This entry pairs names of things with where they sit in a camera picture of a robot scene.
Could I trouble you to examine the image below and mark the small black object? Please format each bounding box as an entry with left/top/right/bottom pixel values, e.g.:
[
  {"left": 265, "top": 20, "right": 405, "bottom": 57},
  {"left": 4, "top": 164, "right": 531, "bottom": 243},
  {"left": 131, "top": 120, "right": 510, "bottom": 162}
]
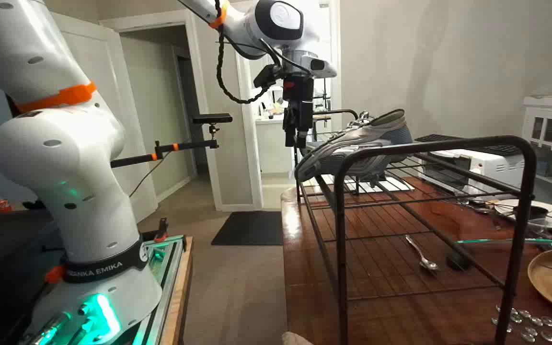
[{"left": 447, "top": 252, "right": 474, "bottom": 271}]

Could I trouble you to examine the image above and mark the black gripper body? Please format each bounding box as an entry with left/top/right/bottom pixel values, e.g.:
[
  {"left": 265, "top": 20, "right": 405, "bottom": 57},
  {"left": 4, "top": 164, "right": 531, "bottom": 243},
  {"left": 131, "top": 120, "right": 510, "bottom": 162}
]
[{"left": 282, "top": 66, "right": 317, "bottom": 131}]

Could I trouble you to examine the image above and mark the green handled tool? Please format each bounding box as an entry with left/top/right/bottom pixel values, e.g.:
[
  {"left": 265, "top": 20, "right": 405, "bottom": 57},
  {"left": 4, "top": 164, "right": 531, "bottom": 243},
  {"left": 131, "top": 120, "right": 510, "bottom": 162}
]
[{"left": 455, "top": 235, "right": 552, "bottom": 250}]

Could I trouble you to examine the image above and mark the silver metal spoon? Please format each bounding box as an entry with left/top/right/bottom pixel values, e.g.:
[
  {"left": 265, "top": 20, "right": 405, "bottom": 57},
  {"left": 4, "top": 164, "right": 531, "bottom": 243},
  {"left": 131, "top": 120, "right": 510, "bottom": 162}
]
[{"left": 405, "top": 233, "right": 441, "bottom": 275}]

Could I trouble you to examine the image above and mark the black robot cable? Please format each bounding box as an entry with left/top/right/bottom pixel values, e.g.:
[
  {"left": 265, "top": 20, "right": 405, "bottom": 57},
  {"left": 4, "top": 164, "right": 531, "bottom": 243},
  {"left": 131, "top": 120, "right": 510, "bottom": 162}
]
[{"left": 213, "top": 34, "right": 273, "bottom": 107}]

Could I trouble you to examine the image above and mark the black floor mat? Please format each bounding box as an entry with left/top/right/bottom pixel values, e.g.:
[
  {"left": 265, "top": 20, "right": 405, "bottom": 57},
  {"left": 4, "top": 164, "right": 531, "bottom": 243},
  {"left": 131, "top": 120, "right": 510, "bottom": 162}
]
[{"left": 209, "top": 208, "right": 286, "bottom": 246}]

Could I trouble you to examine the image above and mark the white door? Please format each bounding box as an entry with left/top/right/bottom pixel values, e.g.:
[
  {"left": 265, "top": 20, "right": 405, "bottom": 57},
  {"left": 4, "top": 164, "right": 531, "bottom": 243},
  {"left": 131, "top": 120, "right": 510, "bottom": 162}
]
[{"left": 52, "top": 11, "right": 162, "bottom": 222}]

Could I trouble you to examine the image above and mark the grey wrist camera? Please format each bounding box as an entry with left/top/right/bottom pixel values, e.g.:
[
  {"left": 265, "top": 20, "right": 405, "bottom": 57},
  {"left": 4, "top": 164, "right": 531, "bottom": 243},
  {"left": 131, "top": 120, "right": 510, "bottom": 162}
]
[{"left": 307, "top": 55, "right": 340, "bottom": 80}]

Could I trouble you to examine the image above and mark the black stand with orange clamps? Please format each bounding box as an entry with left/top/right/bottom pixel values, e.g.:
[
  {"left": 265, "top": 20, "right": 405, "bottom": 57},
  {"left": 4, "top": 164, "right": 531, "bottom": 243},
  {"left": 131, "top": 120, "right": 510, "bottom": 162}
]
[{"left": 110, "top": 110, "right": 234, "bottom": 168}]

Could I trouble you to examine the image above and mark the white plate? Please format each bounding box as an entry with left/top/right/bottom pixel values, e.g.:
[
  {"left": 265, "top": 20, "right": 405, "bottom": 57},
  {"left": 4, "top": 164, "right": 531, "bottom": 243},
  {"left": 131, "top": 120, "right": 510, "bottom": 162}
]
[{"left": 489, "top": 197, "right": 552, "bottom": 231}]

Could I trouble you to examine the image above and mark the black metal shoe rack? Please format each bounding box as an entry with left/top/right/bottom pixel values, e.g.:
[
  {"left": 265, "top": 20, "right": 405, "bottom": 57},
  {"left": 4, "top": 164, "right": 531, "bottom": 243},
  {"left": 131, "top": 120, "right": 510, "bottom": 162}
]
[{"left": 294, "top": 107, "right": 539, "bottom": 345}]

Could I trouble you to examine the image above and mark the green lit robot base mount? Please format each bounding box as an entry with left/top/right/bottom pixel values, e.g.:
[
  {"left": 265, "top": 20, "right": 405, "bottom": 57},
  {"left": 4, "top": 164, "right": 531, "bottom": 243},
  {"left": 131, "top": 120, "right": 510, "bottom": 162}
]
[{"left": 20, "top": 233, "right": 190, "bottom": 345}]

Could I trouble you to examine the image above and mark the white box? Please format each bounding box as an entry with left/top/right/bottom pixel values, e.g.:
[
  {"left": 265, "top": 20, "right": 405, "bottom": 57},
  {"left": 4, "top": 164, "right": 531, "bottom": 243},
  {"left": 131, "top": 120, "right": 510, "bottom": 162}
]
[{"left": 428, "top": 147, "right": 526, "bottom": 193}]

